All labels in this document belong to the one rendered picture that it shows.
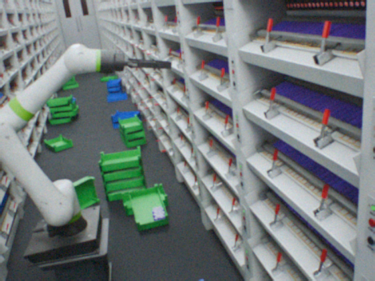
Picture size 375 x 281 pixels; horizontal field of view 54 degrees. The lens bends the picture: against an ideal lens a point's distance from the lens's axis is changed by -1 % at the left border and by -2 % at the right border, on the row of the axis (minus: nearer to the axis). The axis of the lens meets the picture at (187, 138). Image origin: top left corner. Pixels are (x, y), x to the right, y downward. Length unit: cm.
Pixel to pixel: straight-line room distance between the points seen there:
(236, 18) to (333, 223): 69
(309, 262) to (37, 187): 106
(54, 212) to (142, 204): 103
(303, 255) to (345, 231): 27
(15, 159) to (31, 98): 27
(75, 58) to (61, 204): 60
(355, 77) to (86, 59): 105
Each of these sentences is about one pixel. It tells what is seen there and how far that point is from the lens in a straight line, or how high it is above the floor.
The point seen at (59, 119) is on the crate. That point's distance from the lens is 519.
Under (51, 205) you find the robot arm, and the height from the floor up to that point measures 60.
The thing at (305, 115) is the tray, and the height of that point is 98.
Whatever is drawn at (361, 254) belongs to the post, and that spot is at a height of 77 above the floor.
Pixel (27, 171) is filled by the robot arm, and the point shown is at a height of 76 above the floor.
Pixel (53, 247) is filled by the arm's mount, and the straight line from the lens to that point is 185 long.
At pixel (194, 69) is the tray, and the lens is 197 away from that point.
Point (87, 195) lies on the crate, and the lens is 289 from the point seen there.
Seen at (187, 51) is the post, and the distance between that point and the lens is 195.
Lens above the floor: 132
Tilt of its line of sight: 20 degrees down
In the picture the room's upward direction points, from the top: 7 degrees counter-clockwise
